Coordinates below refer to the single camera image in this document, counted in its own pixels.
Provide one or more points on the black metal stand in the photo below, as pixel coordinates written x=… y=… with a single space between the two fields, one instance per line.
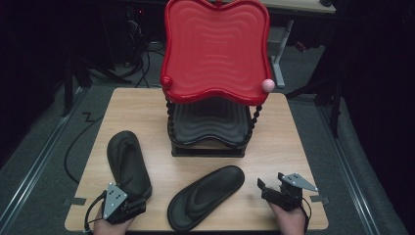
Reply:
x=68 y=88
x=334 y=107

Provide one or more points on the person's left hand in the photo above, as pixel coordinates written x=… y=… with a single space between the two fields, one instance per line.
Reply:
x=107 y=228

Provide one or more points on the metal floor rail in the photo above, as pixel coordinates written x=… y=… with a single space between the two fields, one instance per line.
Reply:
x=36 y=169
x=349 y=169

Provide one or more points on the grey tape piece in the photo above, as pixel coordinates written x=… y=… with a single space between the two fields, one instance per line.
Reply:
x=319 y=199
x=77 y=201

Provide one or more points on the desk with white leg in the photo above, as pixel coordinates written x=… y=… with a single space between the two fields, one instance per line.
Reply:
x=282 y=49

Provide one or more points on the person's right hand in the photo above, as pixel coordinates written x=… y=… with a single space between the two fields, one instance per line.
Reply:
x=292 y=222

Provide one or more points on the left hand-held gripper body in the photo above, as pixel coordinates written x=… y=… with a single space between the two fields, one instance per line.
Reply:
x=114 y=202

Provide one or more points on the red and black shoe rack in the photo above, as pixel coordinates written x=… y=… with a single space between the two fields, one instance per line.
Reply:
x=215 y=49

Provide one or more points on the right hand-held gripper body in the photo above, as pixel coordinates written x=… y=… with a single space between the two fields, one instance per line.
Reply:
x=290 y=196

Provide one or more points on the black slipper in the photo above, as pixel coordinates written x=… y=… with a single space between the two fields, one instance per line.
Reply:
x=205 y=196
x=129 y=163

